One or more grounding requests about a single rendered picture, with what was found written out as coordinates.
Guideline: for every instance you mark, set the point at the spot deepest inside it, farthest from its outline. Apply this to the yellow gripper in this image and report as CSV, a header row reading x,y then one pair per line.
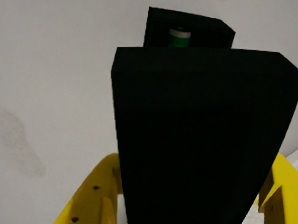
x,y
96,200

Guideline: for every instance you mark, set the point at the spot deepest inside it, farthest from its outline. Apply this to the black open box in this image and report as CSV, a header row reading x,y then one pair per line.
x,y
205,36

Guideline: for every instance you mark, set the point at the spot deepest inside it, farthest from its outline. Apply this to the green aaa battery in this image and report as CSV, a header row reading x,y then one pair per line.
x,y
178,36

